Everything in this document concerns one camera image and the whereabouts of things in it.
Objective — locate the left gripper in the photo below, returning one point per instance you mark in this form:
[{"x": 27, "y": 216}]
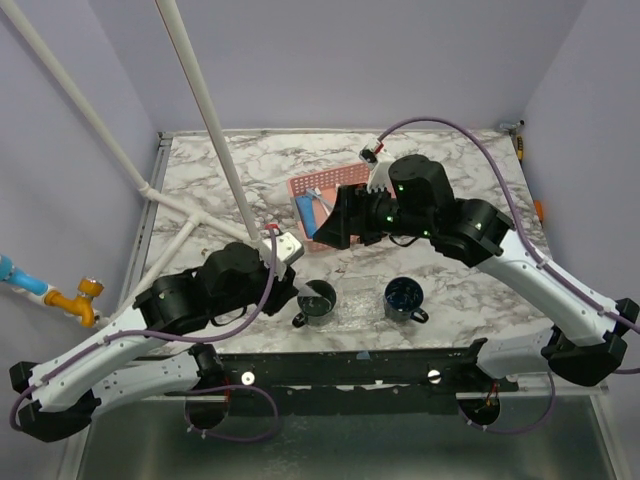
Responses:
[{"x": 281, "y": 291}]

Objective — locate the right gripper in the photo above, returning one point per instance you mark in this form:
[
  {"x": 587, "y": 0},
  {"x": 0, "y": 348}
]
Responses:
[{"x": 353, "y": 201}]

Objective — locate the dark green mug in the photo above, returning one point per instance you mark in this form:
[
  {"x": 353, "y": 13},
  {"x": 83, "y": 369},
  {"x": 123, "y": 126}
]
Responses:
[{"x": 316, "y": 311}]

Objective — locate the pink perforated plastic basket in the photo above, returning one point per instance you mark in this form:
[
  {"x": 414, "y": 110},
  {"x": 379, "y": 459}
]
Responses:
[{"x": 327, "y": 181}]

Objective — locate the dark blue mug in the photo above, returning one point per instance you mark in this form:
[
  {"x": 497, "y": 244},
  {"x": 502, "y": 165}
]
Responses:
[{"x": 403, "y": 298}]

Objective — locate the white toothpaste tube red cap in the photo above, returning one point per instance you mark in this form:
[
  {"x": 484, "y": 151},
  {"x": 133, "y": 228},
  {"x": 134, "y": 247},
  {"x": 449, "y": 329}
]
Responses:
[{"x": 306, "y": 289}]

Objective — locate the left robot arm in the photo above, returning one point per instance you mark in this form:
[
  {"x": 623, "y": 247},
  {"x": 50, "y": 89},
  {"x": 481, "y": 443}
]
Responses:
[{"x": 151, "y": 348}]

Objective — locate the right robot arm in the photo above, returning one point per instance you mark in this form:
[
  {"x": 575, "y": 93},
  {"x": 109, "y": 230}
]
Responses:
[{"x": 585, "y": 343}]

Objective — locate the light blue toothbrush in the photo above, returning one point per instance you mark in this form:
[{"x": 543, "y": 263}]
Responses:
[{"x": 317, "y": 195}]

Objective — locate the blue toothpaste tube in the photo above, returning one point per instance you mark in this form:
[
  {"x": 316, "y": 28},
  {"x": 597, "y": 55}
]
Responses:
[{"x": 312, "y": 212}]

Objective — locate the yellow brass tap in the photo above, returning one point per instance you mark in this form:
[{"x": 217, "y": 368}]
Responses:
[{"x": 81, "y": 306}]

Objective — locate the yellow black tool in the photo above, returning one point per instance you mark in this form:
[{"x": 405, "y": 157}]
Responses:
[{"x": 520, "y": 148}]

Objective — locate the orange clip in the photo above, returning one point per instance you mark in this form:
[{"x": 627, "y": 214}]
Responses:
[{"x": 539, "y": 210}]

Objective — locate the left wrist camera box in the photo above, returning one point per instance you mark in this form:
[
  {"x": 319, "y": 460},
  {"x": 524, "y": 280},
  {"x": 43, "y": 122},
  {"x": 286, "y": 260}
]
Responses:
[{"x": 288, "y": 250}]

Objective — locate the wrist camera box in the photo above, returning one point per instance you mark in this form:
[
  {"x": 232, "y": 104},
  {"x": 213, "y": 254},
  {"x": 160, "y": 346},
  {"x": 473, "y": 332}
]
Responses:
[
  {"x": 288, "y": 250},
  {"x": 378, "y": 161}
]

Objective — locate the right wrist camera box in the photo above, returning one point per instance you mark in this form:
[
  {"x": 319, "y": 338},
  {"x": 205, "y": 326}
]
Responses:
[{"x": 378, "y": 161}]

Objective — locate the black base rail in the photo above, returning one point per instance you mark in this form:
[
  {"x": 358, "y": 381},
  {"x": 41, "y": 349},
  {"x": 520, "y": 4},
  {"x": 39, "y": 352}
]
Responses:
[{"x": 345, "y": 383}]

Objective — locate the silver corner bracket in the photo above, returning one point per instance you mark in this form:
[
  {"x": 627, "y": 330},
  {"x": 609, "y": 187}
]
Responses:
[{"x": 512, "y": 128}]

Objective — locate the blue hose connector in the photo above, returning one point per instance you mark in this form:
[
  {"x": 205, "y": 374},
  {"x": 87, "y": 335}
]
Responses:
[{"x": 17, "y": 278}]

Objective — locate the white pvc pipe frame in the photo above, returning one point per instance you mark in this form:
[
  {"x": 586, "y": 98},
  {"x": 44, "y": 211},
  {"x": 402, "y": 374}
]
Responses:
[{"x": 195, "y": 216}]

